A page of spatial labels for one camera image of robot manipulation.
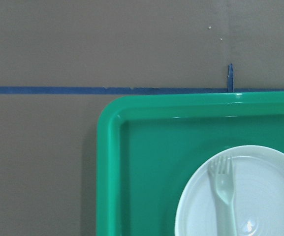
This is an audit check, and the white round plate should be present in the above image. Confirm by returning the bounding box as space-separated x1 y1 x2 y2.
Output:
174 145 284 236

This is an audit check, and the pale green plastic fork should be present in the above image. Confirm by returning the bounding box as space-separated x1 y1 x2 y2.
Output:
208 156 238 236

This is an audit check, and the green plastic tray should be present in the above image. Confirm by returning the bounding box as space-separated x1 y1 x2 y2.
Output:
96 91 284 236

